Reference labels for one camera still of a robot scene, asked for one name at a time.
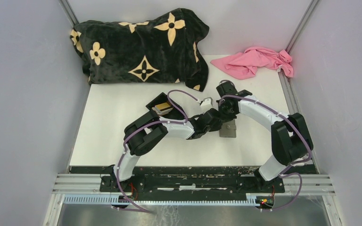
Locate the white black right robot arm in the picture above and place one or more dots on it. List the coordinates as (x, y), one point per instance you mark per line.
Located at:
(291, 142)

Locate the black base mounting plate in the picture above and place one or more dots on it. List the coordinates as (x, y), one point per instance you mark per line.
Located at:
(185, 183)

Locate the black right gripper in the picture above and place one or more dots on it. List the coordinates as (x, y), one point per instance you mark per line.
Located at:
(226, 117)

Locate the stack of cards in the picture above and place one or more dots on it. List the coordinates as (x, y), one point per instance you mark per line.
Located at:
(163, 108)

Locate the grey leather card holder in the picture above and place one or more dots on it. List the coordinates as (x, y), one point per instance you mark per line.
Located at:
(228, 130)

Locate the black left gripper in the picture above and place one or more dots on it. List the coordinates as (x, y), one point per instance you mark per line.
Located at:
(217, 127)

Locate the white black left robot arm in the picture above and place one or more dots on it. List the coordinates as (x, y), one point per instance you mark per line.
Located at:
(146, 132)

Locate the pink cloth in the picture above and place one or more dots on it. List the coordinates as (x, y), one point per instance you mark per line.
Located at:
(244, 65)

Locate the slotted grey cable duct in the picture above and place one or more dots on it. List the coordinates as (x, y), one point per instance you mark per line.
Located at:
(118, 200)

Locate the black floral plush blanket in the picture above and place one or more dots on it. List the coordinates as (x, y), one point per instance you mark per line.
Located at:
(162, 50)

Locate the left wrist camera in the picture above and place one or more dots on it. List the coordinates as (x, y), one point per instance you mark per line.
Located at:
(206, 104)

